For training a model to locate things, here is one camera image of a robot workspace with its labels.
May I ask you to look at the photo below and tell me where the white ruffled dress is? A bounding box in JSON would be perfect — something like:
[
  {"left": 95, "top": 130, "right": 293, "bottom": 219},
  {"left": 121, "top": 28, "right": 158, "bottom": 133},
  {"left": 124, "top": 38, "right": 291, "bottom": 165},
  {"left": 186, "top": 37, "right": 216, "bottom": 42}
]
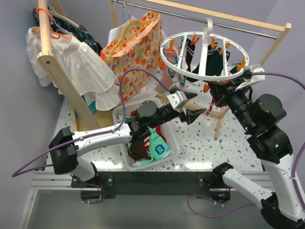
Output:
[{"left": 25, "top": 26, "right": 121, "bottom": 112}]

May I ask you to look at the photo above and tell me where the pink patterned sock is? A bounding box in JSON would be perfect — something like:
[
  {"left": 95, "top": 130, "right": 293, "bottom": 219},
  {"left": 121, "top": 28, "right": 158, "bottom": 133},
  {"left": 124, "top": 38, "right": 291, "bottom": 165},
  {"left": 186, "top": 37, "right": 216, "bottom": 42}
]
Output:
[{"left": 155, "top": 48, "right": 178, "bottom": 93}]

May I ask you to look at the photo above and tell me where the wooden left clothes rack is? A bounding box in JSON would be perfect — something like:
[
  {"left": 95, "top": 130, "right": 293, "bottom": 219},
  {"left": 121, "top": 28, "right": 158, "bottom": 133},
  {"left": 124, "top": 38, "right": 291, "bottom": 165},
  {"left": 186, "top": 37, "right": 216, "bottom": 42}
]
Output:
[{"left": 37, "top": 0, "right": 100, "bottom": 129}]

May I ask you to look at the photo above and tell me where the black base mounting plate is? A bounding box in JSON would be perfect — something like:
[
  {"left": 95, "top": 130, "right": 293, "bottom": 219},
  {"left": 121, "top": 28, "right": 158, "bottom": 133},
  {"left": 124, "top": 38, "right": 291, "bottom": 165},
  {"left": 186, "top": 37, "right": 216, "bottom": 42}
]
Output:
[{"left": 70, "top": 162, "right": 232, "bottom": 205}]

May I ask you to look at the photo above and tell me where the yellow plastic hanger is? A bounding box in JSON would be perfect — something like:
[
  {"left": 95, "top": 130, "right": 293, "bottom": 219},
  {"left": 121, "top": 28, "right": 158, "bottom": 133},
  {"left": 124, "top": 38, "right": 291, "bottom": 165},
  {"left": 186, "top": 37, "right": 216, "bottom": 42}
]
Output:
[{"left": 108, "top": 18, "right": 159, "bottom": 56}]

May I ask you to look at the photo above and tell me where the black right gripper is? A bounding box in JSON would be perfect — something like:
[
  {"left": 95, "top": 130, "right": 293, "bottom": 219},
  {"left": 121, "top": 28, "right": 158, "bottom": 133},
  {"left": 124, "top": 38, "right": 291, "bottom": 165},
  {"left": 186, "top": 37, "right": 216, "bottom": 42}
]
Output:
[{"left": 207, "top": 75, "right": 254, "bottom": 131}]

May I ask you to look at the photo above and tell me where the white plastic basket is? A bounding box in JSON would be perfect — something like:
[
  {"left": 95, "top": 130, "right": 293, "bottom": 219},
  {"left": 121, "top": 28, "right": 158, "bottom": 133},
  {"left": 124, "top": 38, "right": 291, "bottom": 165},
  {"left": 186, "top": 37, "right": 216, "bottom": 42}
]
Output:
[{"left": 112, "top": 97, "right": 180, "bottom": 171}]

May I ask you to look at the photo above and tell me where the wooden right clothes rack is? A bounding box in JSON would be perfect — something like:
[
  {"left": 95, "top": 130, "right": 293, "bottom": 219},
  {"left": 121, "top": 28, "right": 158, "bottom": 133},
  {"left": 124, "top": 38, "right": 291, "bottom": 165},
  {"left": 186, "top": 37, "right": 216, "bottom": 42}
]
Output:
[{"left": 109, "top": 0, "right": 292, "bottom": 141}]

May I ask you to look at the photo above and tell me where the black striped sock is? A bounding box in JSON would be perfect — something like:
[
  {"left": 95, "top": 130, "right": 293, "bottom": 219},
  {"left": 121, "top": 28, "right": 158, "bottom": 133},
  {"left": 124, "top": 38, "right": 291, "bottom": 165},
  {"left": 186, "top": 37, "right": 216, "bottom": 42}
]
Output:
[
  {"left": 190, "top": 45, "right": 221, "bottom": 83},
  {"left": 185, "top": 38, "right": 195, "bottom": 72}
]

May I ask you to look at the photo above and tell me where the mint green sock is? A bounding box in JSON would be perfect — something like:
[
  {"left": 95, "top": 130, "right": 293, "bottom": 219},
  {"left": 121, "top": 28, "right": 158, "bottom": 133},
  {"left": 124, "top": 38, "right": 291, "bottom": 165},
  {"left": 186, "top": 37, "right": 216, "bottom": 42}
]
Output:
[{"left": 121, "top": 125, "right": 171, "bottom": 170}]

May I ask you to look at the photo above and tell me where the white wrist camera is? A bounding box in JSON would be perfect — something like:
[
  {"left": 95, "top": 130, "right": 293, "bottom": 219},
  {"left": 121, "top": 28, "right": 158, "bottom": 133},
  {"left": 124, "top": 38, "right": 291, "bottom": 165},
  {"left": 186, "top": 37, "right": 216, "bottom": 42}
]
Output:
[
  {"left": 235, "top": 64, "right": 265, "bottom": 91},
  {"left": 166, "top": 91, "right": 189, "bottom": 110}
]

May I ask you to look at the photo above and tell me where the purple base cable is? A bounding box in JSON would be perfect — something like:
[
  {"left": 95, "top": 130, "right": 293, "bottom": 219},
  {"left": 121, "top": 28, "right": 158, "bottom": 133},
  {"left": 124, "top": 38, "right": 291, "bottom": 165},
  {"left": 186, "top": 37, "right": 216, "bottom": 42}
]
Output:
[{"left": 187, "top": 194, "right": 255, "bottom": 219}]

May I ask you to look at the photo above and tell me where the brown sock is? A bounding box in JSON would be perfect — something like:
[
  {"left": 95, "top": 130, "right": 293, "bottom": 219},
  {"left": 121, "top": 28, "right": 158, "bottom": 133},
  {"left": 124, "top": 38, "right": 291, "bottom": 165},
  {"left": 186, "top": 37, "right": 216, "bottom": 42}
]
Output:
[{"left": 128, "top": 140, "right": 151, "bottom": 161}]

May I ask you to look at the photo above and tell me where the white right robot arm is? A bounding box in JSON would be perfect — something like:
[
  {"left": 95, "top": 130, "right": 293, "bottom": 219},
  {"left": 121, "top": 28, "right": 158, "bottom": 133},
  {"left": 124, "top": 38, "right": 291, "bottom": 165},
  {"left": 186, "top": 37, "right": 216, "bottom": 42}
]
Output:
[{"left": 209, "top": 81, "right": 305, "bottom": 229}]

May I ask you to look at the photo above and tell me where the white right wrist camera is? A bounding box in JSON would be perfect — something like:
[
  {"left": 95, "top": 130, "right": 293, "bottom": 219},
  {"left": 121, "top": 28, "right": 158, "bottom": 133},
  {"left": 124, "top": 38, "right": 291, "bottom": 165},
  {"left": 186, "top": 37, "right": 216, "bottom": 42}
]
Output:
[{"left": 235, "top": 64, "right": 265, "bottom": 91}]

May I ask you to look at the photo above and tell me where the teal clothespin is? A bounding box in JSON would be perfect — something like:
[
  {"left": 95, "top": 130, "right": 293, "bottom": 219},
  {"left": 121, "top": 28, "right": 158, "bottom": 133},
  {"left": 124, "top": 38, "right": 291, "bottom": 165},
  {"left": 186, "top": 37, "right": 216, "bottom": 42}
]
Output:
[{"left": 167, "top": 68, "right": 186, "bottom": 87}]

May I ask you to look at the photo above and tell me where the white round sock hanger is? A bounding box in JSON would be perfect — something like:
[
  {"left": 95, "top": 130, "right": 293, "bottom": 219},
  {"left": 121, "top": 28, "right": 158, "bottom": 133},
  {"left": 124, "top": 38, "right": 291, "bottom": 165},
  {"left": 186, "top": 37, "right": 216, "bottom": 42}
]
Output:
[{"left": 160, "top": 18, "right": 249, "bottom": 81}]

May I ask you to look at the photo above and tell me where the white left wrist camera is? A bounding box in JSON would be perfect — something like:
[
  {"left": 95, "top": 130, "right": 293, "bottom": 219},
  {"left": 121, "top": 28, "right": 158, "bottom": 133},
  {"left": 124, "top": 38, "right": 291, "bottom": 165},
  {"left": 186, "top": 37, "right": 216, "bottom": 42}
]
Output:
[{"left": 166, "top": 91, "right": 189, "bottom": 110}]

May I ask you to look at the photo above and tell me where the wooden clothes rack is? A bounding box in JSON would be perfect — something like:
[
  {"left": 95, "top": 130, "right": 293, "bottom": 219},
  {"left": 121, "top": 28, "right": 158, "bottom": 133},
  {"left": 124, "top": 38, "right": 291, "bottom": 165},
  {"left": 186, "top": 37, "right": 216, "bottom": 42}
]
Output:
[
  {"left": 37, "top": 0, "right": 100, "bottom": 129},
  {"left": 109, "top": 0, "right": 292, "bottom": 141}
]

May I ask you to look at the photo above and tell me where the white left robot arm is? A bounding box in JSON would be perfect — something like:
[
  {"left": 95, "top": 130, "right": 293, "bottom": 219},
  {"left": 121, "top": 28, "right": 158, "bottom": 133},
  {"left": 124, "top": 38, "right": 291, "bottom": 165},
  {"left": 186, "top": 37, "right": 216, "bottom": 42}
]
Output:
[{"left": 49, "top": 91, "right": 206, "bottom": 187}]

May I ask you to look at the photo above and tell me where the red white striped sock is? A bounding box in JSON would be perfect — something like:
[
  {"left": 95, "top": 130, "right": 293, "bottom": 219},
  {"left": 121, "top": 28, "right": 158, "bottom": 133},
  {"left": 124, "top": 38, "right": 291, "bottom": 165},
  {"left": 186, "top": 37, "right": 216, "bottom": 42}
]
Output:
[{"left": 206, "top": 98, "right": 215, "bottom": 116}]

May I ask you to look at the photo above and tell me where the orange plastic hanger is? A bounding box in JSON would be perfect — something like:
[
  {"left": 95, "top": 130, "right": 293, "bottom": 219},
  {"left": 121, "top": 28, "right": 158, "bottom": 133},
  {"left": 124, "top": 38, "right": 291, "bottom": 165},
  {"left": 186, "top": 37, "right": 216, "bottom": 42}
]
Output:
[{"left": 36, "top": 7, "right": 71, "bottom": 41}]

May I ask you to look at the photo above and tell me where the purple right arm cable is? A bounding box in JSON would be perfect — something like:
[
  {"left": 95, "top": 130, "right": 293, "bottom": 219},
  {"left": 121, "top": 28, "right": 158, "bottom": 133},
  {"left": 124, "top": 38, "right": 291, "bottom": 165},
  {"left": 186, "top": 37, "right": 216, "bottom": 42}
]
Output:
[{"left": 251, "top": 73, "right": 305, "bottom": 210}]

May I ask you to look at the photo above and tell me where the dark patterned garment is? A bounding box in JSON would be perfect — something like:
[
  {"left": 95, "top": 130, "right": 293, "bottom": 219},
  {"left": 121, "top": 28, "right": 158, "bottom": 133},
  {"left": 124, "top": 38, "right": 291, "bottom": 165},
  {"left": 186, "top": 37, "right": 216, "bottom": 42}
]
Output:
[{"left": 32, "top": 7, "right": 103, "bottom": 56}]

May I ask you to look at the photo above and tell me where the floral orange tote bag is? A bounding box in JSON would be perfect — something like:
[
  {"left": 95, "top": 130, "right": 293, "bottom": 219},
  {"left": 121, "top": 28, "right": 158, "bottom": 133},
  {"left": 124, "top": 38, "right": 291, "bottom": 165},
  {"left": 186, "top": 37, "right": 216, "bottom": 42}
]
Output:
[{"left": 100, "top": 10, "right": 163, "bottom": 102}]

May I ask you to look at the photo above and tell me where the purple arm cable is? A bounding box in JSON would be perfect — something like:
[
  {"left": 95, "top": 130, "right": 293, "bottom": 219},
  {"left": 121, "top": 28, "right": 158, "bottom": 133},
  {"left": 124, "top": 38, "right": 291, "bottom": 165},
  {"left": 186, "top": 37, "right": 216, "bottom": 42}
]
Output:
[
  {"left": 251, "top": 73, "right": 305, "bottom": 210},
  {"left": 11, "top": 68, "right": 172, "bottom": 177}
]

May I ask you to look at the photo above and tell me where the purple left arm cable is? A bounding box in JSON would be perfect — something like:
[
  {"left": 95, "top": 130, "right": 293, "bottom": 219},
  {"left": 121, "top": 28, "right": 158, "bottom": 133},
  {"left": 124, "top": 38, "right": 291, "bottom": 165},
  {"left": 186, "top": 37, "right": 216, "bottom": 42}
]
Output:
[{"left": 11, "top": 68, "right": 172, "bottom": 177}]

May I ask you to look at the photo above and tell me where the orange clothespin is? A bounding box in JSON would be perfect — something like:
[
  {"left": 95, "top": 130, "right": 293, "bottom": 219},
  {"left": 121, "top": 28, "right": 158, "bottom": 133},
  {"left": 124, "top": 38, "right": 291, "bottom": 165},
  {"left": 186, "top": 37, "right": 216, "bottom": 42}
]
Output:
[{"left": 203, "top": 83, "right": 210, "bottom": 93}]

